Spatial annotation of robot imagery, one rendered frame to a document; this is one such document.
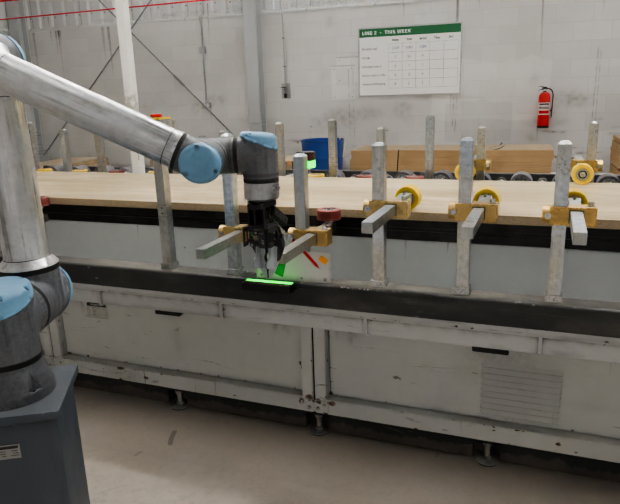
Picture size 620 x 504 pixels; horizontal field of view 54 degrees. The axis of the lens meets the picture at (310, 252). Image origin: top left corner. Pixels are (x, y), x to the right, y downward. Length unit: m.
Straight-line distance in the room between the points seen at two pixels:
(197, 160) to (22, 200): 0.50
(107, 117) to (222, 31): 8.57
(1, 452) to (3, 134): 0.74
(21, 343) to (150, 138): 0.57
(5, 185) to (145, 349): 1.25
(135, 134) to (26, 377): 0.63
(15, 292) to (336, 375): 1.24
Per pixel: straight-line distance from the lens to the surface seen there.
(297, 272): 1.95
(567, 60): 8.87
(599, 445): 2.26
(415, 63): 8.97
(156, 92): 10.54
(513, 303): 1.81
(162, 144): 1.40
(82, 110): 1.44
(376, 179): 1.81
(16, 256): 1.70
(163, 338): 2.64
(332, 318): 2.00
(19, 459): 1.64
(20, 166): 1.66
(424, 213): 2.00
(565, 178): 1.75
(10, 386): 1.60
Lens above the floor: 1.29
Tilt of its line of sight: 15 degrees down
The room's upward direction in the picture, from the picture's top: 2 degrees counter-clockwise
